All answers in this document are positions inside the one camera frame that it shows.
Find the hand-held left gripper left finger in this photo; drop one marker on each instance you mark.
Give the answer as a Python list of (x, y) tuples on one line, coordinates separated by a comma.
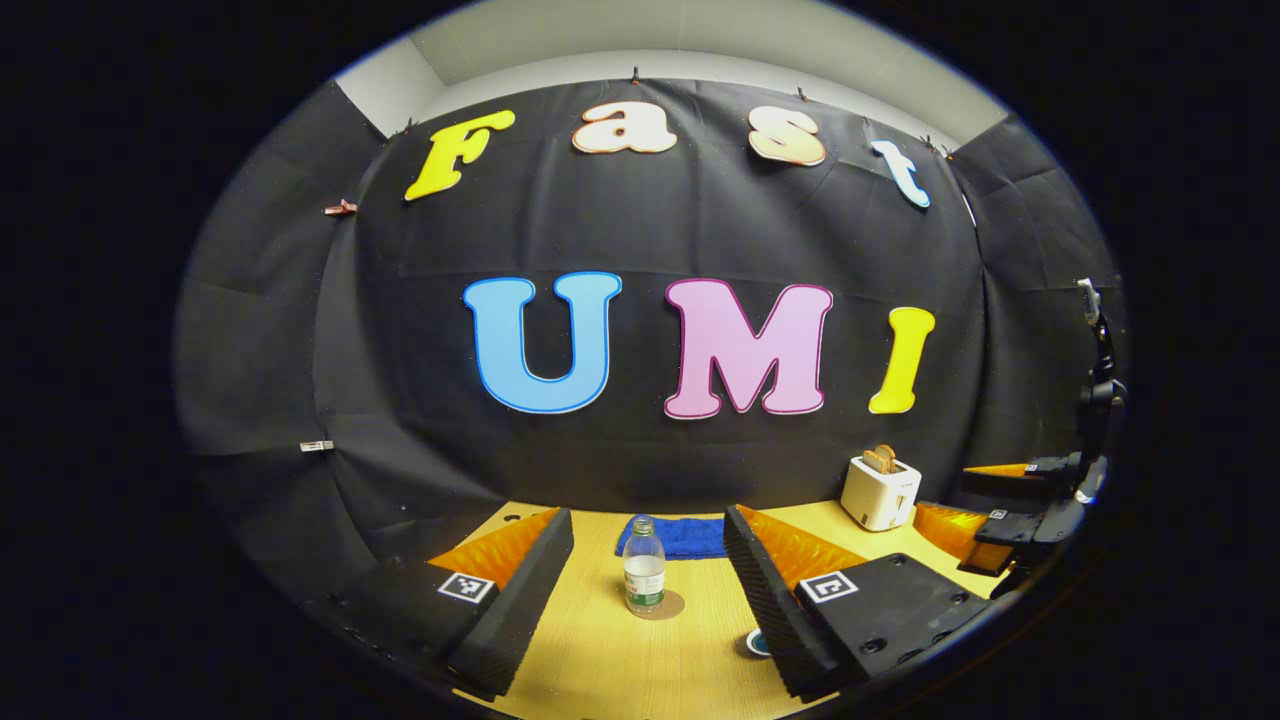
[(520, 600)]

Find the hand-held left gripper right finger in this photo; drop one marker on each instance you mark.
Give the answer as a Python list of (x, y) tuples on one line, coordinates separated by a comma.
[(770, 600)]

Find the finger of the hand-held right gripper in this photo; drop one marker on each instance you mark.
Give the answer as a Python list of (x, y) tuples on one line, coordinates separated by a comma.
[(960, 530), (1020, 478)]

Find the blue white teacup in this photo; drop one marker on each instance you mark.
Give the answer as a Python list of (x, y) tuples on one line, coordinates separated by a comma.
[(758, 642)]

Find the round brown coaster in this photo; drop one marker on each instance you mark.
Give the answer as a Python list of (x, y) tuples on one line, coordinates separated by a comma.
[(673, 606)]

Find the clear plastic water bottle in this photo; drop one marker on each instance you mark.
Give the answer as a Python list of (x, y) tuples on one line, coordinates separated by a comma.
[(645, 575)]

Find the white toaster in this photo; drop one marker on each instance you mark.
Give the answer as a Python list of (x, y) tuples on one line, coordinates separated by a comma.
[(878, 495)]

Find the folded blue towel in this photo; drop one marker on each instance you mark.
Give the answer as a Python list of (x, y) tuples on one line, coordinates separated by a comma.
[(692, 538)]

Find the toast slice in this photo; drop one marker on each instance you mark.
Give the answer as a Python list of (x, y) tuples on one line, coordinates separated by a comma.
[(888, 456), (872, 461)]

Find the white clip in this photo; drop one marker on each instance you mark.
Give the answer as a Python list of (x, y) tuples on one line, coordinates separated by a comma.
[(317, 446)]

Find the black backdrop cloth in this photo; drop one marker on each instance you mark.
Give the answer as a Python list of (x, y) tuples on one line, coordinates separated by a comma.
[(640, 220)]

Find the red clip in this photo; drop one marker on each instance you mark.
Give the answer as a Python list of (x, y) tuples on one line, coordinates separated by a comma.
[(340, 208)]

